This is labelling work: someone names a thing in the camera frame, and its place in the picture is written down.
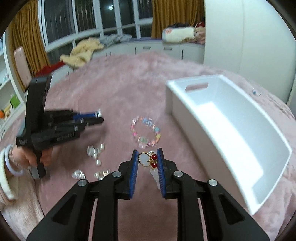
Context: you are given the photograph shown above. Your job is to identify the gold red white pendant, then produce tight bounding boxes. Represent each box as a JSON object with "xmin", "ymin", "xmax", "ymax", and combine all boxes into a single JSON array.
[{"xmin": 138, "ymin": 151, "xmax": 160, "ymax": 189}]

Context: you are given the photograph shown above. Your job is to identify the pearl bracelet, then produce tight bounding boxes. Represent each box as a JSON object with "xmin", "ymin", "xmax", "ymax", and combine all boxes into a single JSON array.
[{"xmin": 86, "ymin": 143, "xmax": 112, "ymax": 181}]

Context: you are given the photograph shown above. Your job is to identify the silver shell ornament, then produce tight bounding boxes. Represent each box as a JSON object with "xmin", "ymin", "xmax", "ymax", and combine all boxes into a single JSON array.
[{"xmin": 71, "ymin": 170, "xmax": 86, "ymax": 180}]

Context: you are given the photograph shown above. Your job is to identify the left hand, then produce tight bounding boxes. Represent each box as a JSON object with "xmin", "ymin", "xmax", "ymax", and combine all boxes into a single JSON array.
[{"xmin": 11, "ymin": 147, "xmax": 53, "ymax": 169}]

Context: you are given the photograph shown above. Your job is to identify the white shelf unit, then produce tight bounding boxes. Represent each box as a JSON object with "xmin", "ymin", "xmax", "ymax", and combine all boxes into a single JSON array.
[{"xmin": 1, "ymin": 34, "xmax": 25, "ymax": 138}]

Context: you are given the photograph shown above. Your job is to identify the pink fluffy bed blanket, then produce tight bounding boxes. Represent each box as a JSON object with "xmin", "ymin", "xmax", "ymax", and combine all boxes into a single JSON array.
[{"xmin": 0, "ymin": 51, "xmax": 296, "ymax": 241}]

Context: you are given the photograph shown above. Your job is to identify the red cloth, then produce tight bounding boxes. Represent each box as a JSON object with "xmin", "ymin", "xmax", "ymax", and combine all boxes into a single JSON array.
[{"xmin": 35, "ymin": 61, "xmax": 65, "ymax": 77}]

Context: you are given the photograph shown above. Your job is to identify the pink chair back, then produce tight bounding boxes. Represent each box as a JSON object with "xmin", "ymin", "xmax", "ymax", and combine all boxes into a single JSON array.
[{"xmin": 14, "ymin": 46, "xmax": 32, "ymax": 89}]

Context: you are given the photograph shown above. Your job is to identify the yellow blanket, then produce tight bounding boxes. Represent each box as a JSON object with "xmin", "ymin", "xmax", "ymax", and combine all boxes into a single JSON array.
[{"xmin": 60, "ymin": 38, "xmax": 104, "ymax": 69}]

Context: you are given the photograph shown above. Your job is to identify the white rectangular tray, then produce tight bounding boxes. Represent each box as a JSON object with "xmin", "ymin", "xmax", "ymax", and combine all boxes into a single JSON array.
[{"xmin": 166, "ymin": 75, "xmax": 292, "ymax": 214}]

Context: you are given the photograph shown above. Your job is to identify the grey clothes pile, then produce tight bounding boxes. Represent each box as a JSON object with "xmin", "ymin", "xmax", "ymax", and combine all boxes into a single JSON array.
[{"xmin": 99, "ymin": 34, "xmax": 132, "ymax": 48}]

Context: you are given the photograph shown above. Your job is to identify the bay window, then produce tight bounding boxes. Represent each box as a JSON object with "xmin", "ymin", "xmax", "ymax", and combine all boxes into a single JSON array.
[{"xmin": 38, "ymin": 0, "xmax": 152, "ymax": 54}]

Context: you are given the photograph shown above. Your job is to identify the mustard curtain left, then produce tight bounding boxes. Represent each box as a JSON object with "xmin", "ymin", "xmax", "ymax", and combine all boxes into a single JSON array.
[{"xmin": 7, "ymin": 0, "xmax": 50, "ymax": 91}]

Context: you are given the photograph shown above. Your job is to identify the mustard curtain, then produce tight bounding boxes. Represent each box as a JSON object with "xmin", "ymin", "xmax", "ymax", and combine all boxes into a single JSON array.
[
  {"xmin": 151, "ymin": 0, "xmax": 205, "ymax": 39},
  {"xmin": 7, "ymin": 0, "xmax": 50, "ymax": 91}
]

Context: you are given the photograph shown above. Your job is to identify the white window seat cabinets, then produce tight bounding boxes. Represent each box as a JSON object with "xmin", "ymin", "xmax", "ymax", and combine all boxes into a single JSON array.
[{"xmin": 49, "ymin": 38, "xmax": 205, "ymax": 80}]

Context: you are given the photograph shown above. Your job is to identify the white rolled plush pillow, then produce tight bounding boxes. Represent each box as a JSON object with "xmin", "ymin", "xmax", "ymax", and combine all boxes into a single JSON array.
[{"xmin": 162, "ymin": 27, "xmax": 195, "ymax": 43}]

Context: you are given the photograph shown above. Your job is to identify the white wardrobe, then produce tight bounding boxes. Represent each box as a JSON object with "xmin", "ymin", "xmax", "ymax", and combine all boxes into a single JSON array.
[{"xmin": 204, "ymin": 0, "xmax": 295, "ymax": 102}]

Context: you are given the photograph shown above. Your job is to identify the colourful bead bracelet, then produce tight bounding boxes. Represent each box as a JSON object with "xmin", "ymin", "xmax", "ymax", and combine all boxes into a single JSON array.
[{"xmin": 130, "ymin": 115, "xmax": 162, "ymax": 149}]

